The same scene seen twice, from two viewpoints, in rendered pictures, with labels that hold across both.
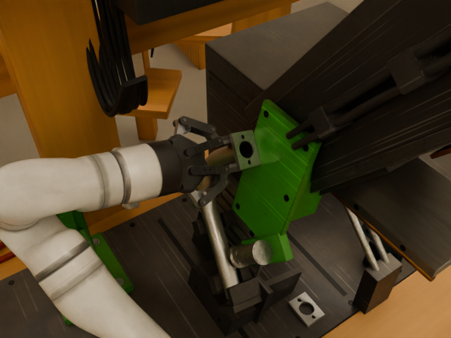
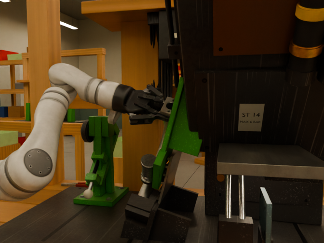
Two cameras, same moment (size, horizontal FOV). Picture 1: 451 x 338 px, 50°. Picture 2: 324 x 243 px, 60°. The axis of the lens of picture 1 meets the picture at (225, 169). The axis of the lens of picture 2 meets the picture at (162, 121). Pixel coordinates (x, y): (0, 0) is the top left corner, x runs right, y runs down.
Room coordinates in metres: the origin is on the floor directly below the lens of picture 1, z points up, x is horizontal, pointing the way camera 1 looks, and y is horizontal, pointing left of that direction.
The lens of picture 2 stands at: (0.02, -0.53, 1.22)
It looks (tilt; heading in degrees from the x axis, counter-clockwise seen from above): 5 degrees down; 46
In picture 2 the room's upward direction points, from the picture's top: straight up
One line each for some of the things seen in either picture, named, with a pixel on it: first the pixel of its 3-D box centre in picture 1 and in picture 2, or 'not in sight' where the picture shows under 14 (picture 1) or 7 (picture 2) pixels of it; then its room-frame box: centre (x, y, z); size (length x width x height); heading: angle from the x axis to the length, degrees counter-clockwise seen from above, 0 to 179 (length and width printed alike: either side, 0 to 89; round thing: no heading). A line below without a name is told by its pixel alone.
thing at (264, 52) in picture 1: (290, 114); (258, 152); (0.79, -0.13, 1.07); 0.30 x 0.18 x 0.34; 124
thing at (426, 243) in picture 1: (370, 172); (257, 151); (0.58, -0.24, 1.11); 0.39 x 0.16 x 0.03; 34
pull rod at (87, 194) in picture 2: not in sight; (90, 187); (0.44, 0.22, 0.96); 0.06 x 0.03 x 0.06; 34
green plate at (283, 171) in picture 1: (287, 171); (187, 122); (0.53, -0.09, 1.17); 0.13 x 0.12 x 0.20; 124
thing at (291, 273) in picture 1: (244, 259); (173, 215); (0.54, -0.04, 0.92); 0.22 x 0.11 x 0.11; 34
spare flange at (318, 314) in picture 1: (306, 309); not in sight; (0.44, -0.14, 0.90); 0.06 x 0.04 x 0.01; 33
